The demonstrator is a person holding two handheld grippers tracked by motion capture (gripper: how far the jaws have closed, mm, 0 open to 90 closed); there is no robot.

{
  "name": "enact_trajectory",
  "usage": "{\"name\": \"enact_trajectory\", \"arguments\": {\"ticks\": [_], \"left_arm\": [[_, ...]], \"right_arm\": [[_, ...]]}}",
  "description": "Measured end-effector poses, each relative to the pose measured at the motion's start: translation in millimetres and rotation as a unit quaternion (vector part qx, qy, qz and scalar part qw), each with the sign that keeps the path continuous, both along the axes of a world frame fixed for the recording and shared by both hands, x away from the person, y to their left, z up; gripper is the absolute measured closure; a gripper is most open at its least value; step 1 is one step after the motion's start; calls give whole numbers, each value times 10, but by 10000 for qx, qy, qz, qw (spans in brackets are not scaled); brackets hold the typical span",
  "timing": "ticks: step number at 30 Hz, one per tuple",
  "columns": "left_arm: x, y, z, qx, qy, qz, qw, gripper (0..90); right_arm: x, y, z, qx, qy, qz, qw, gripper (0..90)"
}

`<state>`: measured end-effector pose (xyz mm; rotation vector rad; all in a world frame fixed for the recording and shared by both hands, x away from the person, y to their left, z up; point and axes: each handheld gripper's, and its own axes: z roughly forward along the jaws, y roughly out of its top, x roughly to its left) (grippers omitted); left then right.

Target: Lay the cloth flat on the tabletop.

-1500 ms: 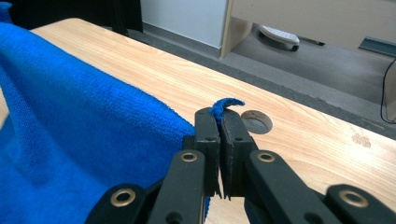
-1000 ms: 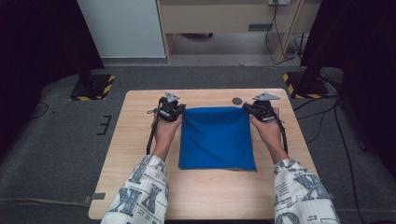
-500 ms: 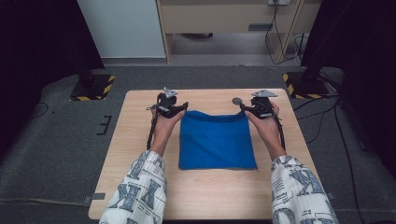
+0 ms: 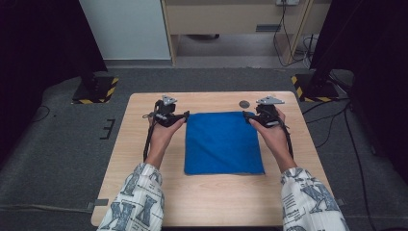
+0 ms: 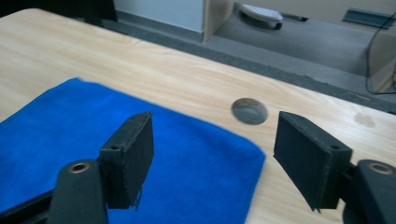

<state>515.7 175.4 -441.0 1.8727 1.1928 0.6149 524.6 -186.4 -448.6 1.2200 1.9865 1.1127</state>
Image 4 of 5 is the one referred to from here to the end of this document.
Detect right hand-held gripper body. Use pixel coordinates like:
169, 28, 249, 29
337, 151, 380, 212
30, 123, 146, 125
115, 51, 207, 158
255, 94, 287, 129

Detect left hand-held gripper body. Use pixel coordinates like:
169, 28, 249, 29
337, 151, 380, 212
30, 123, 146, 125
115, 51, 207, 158
153, 94, 178, 128

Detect blue cloth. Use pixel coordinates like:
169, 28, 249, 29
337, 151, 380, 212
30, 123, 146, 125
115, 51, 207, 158
183, 111, 267, 176

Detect person's left hand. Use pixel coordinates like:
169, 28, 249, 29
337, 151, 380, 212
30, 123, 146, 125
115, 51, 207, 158
147, 115, 188, 169

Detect person's right hand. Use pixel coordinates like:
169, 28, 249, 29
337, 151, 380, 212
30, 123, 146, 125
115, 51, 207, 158
248, 107, 298, 173

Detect striped black stand base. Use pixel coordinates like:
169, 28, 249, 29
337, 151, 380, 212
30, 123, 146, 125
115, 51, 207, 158
291, 70, 341, 104
71, 71, 120, 105

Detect black floor tape mark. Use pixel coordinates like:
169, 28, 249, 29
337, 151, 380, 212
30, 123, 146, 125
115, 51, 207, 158
99, 118, 116, 141

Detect white panel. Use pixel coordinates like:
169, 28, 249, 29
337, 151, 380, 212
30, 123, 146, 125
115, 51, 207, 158
78, 0, 172, 62

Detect light wooden cabinet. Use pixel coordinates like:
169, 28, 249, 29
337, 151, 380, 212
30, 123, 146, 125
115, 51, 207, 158
160, 0, 332, 67

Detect black curtain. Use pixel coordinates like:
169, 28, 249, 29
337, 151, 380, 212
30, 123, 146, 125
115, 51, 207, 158
0, 0, 108, 163
309, 0, 408, 186

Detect left hand-held gripper cable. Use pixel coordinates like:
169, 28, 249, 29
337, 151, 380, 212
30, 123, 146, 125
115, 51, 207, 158
141, 109, 159, 164

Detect hand-held gripper cable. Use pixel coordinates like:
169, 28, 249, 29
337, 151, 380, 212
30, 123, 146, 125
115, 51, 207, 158
141, 109, 159, 164
278, 117, 295, 161

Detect right hand-held gripper cable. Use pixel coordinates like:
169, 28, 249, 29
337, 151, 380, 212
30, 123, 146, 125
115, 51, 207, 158
278, 117, 295, 161

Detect black cables by cabinet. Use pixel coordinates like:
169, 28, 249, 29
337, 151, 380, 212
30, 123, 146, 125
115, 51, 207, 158
272, 2, 319, 69

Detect long black floor cable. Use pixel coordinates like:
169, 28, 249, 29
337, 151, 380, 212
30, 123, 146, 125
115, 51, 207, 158
343, 105, 379, 231

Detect thin looped black cable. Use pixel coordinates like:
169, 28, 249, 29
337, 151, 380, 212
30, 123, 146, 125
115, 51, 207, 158
31, 104, 52, 124

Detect grey floor cable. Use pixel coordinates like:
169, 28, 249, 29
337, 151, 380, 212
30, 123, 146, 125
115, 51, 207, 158
0, 203, 94, 216

